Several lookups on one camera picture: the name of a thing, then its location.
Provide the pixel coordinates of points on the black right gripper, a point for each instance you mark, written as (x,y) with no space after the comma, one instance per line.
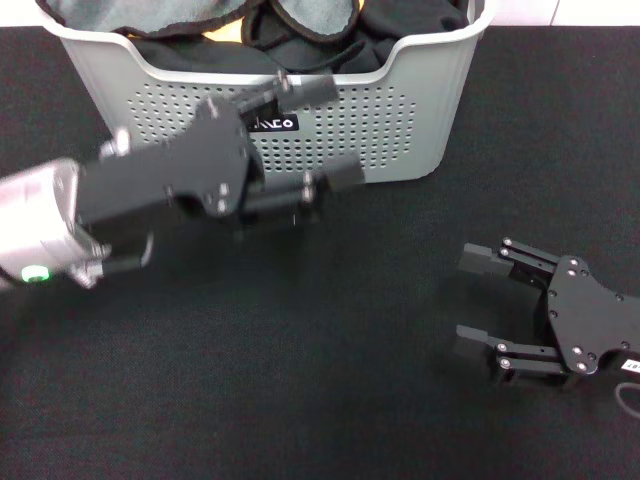
(585,315)

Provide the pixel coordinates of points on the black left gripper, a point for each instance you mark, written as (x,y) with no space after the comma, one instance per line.
(165,175)

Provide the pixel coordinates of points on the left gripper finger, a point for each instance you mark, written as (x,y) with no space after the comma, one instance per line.
(305,91)

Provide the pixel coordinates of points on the grey towel black trim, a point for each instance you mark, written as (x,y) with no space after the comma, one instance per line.
(315,12)

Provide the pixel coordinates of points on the grey perforated storage basket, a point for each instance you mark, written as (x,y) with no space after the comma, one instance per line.
(400,130)

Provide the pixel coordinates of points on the black tablecloth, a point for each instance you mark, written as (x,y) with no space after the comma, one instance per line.
(300,375)

